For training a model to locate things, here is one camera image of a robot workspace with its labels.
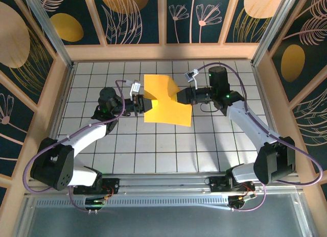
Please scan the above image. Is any yellow paper sheet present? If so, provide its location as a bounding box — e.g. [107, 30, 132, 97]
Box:
[143, 74, 193, 127]

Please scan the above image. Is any grey metal sheet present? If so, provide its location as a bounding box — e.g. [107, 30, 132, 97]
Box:
[15, 196, 314, 237]

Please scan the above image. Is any white grid mat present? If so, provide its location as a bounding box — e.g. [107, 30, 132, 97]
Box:
[48, 60, 286, 174]

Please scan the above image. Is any right gripper thin black cable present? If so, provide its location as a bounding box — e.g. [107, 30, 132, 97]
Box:
[200, 102, 218, 113]

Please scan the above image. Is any aluminium side rail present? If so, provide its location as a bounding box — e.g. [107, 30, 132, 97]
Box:
[39, 63, 76, 176]
[251, 63, 292, 174]

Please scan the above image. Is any aluminium mounting rail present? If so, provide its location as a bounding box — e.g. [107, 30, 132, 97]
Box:
[25, 173, 302, 196]

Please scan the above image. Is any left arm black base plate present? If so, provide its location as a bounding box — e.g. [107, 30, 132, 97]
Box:
[73, 178, 120, 196]

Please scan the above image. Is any aluminium corner post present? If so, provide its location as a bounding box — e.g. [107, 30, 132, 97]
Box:
[20, 0, 75, 69]
[251, 0, 301, 66]

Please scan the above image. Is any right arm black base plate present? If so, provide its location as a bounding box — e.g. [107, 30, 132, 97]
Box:
[208, 176, 256, 193]

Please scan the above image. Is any slotted metal cable duct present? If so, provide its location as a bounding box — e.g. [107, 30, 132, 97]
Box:
[35, 198, 230, 207]

